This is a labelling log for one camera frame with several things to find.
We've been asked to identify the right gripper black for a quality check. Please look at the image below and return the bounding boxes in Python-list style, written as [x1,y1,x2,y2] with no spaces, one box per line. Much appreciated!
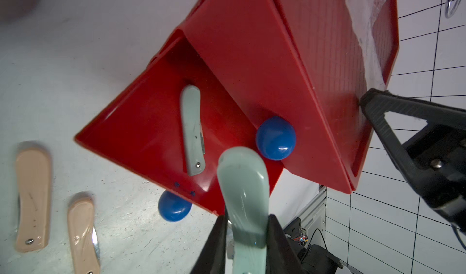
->
[360,89,466,233]

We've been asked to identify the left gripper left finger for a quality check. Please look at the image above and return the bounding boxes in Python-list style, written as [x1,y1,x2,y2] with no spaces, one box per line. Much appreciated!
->
[191,215,228,274]

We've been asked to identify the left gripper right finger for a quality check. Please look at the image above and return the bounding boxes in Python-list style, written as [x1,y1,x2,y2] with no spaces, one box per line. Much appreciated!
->
[265,215,304,274]

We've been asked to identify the mint green knife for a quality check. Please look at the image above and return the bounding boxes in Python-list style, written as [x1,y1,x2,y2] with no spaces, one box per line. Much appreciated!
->
[217,147,269,274]
[180,85,206,176]

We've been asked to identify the red drawer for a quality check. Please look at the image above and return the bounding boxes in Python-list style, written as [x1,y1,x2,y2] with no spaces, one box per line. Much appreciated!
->
[74,28,285,216]

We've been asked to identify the middle drawer blue knob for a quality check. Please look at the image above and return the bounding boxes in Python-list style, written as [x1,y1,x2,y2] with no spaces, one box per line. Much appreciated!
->
[158,190,192,222]

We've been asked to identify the drawer blue knob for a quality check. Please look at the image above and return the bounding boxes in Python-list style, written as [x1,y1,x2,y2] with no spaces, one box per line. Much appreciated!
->
[256,116,297,161]
[158,190,192,222]

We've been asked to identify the red drawer cabinet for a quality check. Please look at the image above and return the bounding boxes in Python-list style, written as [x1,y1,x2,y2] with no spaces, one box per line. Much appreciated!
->
[180,0,399,194]

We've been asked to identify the top drawer blue knob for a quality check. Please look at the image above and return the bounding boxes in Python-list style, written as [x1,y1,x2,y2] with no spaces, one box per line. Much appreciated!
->
[256,116,297,161]

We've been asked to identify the peach knife right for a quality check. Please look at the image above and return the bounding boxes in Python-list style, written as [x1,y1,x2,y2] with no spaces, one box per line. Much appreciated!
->
[67,192,101,274]

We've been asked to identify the peach knife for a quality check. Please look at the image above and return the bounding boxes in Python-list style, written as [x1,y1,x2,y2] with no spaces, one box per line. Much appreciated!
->
[15,141,53,253]
[67,192,101,274]

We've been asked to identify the peach knife middle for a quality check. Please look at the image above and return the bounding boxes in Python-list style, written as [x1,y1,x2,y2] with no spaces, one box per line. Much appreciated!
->
[15,141,53,253]

